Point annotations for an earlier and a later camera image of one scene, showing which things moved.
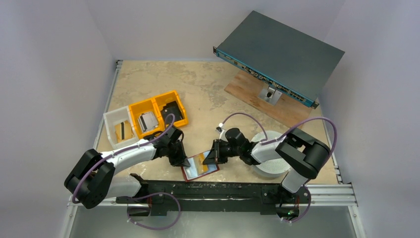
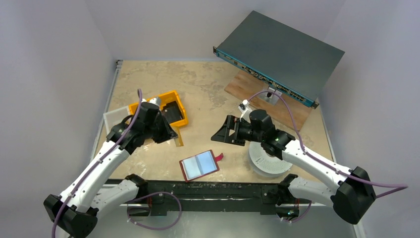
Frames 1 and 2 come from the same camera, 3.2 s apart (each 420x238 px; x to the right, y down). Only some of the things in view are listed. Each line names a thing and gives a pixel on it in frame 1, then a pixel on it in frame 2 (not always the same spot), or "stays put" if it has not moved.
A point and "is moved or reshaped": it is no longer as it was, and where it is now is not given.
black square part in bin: [172, 107] stays put
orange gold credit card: [202, 168] is moved or reshaped
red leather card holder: [197, 168] stays put
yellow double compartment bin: [155, 105] stays put
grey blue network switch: [289, 62] stays put
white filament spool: [273, 168] stays put
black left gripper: [181, 160] to [167, 133]
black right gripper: [217, 151] to [234, 130]
